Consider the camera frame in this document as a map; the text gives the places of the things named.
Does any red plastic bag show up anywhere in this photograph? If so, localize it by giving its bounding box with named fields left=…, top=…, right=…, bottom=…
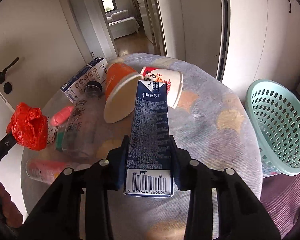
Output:
left=6, top=102, right=48, bottom=151

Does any patterned grey table cloth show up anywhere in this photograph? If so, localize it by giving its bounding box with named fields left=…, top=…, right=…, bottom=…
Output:
left=21, top=53, right=262, bottom=239

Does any mint green laundry basket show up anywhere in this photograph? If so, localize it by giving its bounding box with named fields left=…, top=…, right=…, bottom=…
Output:
left=245, top=79, right=300, bottom=177

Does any clear plastic bottle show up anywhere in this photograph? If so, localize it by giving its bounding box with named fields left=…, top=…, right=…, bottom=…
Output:
left=62, top=81, right=103, bottom=159

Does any white wardrobe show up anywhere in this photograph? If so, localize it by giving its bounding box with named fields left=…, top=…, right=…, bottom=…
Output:
left=222, top=0, right=300, bottom=101

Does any white panda paper cup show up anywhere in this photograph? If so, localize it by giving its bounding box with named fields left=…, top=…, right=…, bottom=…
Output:
left=140, top=67, right=183, bottom=109

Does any white bedroom door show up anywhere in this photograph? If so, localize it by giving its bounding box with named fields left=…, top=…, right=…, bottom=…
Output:
left=0, top=0, right=91, bottom=108

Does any white blue milk carton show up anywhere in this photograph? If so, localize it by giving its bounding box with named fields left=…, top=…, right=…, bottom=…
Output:
left=60, top=56, right=108, bottom=103

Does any black door handle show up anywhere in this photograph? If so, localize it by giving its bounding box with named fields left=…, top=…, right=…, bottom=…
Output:
left=0, top=57, right=19, bottom=84

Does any pink yogurt drink bottle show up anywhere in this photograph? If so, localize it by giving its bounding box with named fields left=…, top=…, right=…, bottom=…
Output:
left=26, top=159, right=91, bottom=185

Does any person left hand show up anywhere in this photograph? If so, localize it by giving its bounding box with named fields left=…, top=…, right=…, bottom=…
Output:
left=0, top=182, right=23, bottom=228

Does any dark blue milk carton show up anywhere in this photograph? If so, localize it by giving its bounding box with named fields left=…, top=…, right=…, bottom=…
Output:
left=124, top=80, right=173, bottom=198

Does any pink bed cover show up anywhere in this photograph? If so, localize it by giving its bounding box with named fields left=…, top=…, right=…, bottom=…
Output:
left=261, top=174, right=300, bottom=239

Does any distant white bed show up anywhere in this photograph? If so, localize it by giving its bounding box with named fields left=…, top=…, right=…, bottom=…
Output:
left=107, top=10, right=140, bottom=39

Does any green small object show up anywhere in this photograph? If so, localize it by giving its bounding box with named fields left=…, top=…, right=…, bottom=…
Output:
left=55, top=126, right=65, bottom=152

